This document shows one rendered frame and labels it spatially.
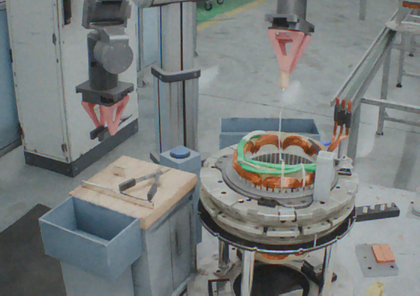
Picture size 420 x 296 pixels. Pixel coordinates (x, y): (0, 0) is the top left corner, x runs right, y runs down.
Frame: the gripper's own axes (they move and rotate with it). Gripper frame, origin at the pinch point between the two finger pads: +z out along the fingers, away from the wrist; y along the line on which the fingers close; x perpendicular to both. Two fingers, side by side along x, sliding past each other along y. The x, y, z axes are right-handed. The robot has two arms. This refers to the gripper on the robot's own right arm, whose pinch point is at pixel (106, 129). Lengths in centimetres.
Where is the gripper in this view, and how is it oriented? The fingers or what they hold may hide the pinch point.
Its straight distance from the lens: 111.3
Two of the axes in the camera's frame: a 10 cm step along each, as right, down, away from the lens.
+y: 8.9, 2.0, -4.1
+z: 0.0, 9.0, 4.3
